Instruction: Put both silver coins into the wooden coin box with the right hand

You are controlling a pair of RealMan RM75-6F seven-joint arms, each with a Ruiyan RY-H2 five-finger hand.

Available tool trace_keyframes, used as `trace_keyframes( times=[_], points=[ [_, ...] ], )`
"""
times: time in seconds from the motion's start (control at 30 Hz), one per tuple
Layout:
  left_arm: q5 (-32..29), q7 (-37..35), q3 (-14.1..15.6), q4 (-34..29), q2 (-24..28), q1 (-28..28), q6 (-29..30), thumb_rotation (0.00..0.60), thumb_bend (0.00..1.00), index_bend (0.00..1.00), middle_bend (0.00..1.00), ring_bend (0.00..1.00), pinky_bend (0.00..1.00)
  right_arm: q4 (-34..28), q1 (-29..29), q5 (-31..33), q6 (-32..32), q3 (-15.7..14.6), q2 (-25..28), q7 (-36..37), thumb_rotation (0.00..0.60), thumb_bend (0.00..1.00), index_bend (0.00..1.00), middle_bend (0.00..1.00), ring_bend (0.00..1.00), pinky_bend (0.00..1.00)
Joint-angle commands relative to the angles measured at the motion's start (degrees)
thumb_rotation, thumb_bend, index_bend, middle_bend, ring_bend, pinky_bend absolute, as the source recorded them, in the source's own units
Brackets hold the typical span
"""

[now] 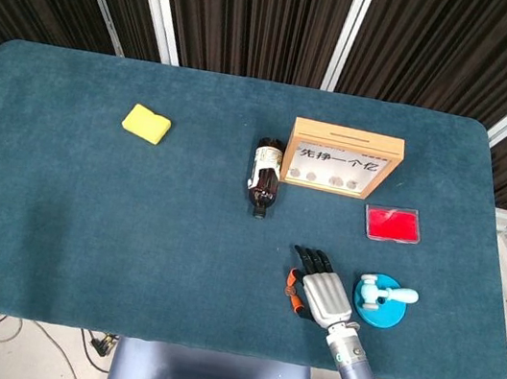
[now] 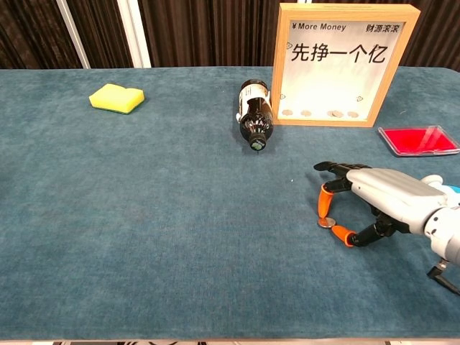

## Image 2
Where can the yellow sponge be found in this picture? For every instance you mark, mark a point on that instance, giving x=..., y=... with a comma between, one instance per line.
x=115, y=97

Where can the dark pleated curtain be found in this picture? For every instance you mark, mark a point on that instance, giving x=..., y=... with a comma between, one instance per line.
x=197, y=32

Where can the thin grey partition post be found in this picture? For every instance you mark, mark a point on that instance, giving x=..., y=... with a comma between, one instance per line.
x=72, y=32

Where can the silver coin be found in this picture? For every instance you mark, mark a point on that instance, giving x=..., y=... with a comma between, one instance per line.
x=330, y=113
x=339, y=114
x=353, y=114
x=305, y=113
x=325, y=223

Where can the light blue toy roller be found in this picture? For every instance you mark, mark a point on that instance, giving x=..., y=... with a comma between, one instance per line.
x=433, y=179

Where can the blue round plate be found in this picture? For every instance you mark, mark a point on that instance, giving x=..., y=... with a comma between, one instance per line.
x=457, y=188

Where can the wide white partition post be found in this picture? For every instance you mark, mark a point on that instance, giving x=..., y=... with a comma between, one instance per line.
x=134, y=36

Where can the red ink pad case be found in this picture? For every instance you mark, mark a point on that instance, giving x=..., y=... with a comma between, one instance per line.
x=413, y=140

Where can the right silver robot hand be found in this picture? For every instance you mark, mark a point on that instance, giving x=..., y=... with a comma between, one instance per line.
x=395, y=194

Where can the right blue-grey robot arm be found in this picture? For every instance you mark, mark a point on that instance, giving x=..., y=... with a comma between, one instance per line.
x=445, y=230

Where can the dark glass bottle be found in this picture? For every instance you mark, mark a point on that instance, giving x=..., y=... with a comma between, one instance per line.
x=256, y=122

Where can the wooden framed money box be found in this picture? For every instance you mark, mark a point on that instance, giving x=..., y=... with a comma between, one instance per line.
x=338, y=82

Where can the teal tablecloth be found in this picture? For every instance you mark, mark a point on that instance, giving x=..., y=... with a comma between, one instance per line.
x=143, y=215

